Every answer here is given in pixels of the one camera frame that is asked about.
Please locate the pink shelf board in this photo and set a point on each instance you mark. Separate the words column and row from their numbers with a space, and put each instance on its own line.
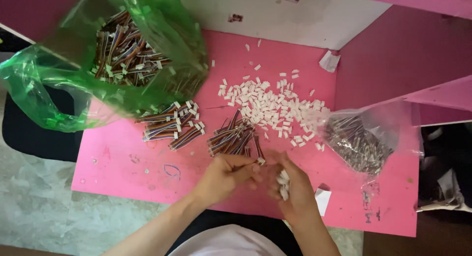
column 442, row 101

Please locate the heap of dark bags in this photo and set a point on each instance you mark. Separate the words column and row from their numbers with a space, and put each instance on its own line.
column 446, row 167

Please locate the person's left fingers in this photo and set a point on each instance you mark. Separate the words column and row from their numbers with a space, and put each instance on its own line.
column 250, row 172

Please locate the person's black trousers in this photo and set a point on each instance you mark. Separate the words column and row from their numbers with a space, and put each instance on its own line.
column 258, row 221

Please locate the person's right fingers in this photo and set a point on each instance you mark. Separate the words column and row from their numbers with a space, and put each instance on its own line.
column 275, row 175

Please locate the green plastic bag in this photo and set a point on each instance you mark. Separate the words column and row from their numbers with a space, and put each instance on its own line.
column 66, row 82

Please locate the crumpled white paper scrap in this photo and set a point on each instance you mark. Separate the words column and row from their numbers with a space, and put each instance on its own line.
column 329, row 60

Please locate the person's left hand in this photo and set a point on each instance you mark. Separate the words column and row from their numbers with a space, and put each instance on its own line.
column 217, row 178

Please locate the person's white shirt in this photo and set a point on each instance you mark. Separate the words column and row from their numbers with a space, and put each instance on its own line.
column 228, row 243

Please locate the heap of white connector housings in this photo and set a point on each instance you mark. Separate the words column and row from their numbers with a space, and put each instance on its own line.
column 273, row 104

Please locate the black chair seat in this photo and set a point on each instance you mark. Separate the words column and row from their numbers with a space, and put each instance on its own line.
column 33, row 134

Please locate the handful of white connectors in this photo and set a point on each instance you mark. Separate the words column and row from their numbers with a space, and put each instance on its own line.
column 283, row 184

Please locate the person's right hand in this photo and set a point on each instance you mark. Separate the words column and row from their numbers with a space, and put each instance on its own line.
column 300, row 197

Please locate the flat white paper scrap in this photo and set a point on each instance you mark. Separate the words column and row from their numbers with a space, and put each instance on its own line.
column 322, row 200

